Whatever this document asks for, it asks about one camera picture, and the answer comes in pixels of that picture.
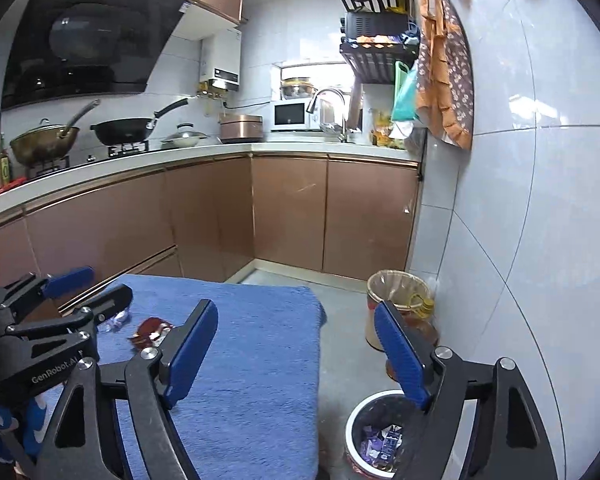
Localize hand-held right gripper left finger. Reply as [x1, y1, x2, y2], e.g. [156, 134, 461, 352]
[40, 299, 220, 480]

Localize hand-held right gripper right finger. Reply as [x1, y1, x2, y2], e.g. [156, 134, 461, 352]
[373, 300, 556, 480]

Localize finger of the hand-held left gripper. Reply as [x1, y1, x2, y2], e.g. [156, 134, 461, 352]
[4, 284, 134, 342]
[0, 266, 95, 319]

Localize purple candy wrapper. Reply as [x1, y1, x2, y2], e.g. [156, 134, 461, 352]
[105, 310, 131, 334]

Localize dark red wrapper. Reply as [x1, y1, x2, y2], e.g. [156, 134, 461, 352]
[129, 317, 175, 349]

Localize white round bin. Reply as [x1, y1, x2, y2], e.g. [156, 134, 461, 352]
[344, 390, 432, 480]

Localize pile of mixed wrappers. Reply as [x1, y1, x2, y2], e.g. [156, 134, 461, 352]
[361, 424, 407, 464]

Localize person's left hand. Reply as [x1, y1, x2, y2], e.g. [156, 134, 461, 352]
[0, 392, 52, 467]

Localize brown oil bottle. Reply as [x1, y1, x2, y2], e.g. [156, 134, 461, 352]
[386, 290, 440, 382]

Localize beige bin with liner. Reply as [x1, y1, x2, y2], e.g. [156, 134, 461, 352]
[367, 270, 431, 354]

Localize blue towel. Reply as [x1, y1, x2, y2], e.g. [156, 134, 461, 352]
[25, 274, 327, 480]

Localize brass wok with lid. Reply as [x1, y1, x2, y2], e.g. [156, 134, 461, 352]
[10, 99, 102, 166]

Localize gas stove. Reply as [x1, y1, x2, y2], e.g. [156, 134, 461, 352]
[27, 140, 151, 179]

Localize black wok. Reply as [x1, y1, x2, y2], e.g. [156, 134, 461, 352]
[90, 98, 189, 142]

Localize copper lower cabinets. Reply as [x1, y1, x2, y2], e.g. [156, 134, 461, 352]
[0, 152, 424, 312]

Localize glass pan lid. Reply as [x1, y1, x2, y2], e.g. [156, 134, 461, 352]
[161, 122, 210, 149]

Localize copper rice cooker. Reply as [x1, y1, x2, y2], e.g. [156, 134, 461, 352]
[219, 113, 264, 144]

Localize yellow oil bottle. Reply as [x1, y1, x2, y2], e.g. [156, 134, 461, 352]
[372, 110, 396, 146]

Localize black range hood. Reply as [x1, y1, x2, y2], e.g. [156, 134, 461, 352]
[0, 0, 189, 111]

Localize white microwave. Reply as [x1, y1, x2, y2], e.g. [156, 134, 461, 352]
[271, 100, 317, 132]

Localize teal hanging bag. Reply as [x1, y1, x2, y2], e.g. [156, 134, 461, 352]
[391, 60, 421, 122]

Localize white water heater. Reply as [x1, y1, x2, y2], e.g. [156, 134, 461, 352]
[200, 29, 243, 92]

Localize steel faucet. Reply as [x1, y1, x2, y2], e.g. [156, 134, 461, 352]
[306, 88, 354, 144]

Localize floral orange apron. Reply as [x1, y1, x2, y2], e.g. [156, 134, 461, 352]
[415, 0, 475, 150]

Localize steel pot with lid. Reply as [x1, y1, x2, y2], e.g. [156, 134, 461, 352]
[280, 77, 315, 100]

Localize black wall rack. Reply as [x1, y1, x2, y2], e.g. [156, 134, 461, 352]
[337, 0, 421, 84]

